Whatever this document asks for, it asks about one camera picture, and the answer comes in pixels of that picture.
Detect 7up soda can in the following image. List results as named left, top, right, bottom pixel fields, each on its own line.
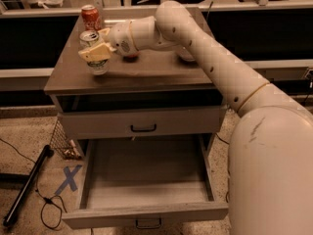
left=79, top=30, right=109, bottom=75

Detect black pole left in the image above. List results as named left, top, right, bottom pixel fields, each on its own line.
left=3, top=145, right=54, bottom=227

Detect white ceramic bowl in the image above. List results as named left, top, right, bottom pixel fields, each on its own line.
left=175, top=46, right=195, bottom=62

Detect wire mesh basket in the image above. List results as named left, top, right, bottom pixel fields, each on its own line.
left=50, top=120, right=81, bottom=160

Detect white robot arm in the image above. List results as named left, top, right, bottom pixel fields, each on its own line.
left=79, top=1, right=313, bottom=235

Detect closed grey drawer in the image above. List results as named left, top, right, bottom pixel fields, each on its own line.
left=59, top=106, right=226, bottom=140

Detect blue tape cross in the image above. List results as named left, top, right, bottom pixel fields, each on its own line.
left=55, top=164, right=82, bottom=195

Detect open grey drawer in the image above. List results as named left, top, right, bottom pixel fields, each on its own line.
left=63, top=135, right=228, bottom=229

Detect black cable left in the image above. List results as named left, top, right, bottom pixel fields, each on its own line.
left=0, top=136, right=68, bottom=231

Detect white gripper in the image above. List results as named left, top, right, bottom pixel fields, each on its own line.
left=78, top=20, right=138, bottom=62

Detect red coca-cola can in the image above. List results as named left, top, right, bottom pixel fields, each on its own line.
left=81, top=5, right=102, bottom=30

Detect red apple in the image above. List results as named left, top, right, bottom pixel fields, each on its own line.
left=124, top=52, right=139, bottom=60

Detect grey drawer cabinet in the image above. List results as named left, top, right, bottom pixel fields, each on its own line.
left=45, top=20, right=225, bottom=155

